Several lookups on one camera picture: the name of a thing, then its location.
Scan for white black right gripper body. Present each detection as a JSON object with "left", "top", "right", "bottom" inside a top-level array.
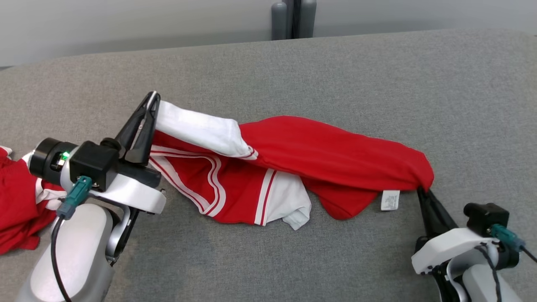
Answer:
[{"left": 411, "top": 228, "right": 501, "bottom": 276}]

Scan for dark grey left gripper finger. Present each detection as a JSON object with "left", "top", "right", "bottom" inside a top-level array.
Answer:
[
  {"left": 115, "top": 91, "right": 158, "bottom": 151},
  {"left": 126, "top": 99, "right": 161, "bottom": 165}
]

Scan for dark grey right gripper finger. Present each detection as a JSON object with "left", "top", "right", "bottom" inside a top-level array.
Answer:
[
  {"left": 425, "top": 191, "right": 459, "bottom": 236},
  {"left": 417, "top": 187, "right": 441, "bottom": 240}
]

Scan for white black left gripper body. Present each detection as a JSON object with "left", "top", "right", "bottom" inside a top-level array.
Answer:
[{"left": 29, "top": 138, "right": 167, "bottom": 214}]

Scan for red jersey with number 23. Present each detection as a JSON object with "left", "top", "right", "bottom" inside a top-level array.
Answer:
[{"left": 149, "top": 100, "right": 435, "bottom": 231}]

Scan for red shorts with white trim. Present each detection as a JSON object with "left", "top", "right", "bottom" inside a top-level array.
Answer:
[{"left": 0, "top": 146, "right": 68, "bottom": 255}]

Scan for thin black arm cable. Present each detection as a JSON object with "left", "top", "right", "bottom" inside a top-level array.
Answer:
[{"left": 474, "top": 245, "right": 503, "bottom": 302}]

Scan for black cable with teal plug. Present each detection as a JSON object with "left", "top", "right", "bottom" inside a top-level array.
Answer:
[
  {"left": 489, "top": 224, "right": 537, "bottom": 263},
  {"left": 50, "top": 175, "right": 94, "bottom": 302}
]

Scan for grey aluminium partition post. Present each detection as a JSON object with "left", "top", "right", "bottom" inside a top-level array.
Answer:
[{"left": 271, "top": 0, "right": 317, "bottom": 41}]

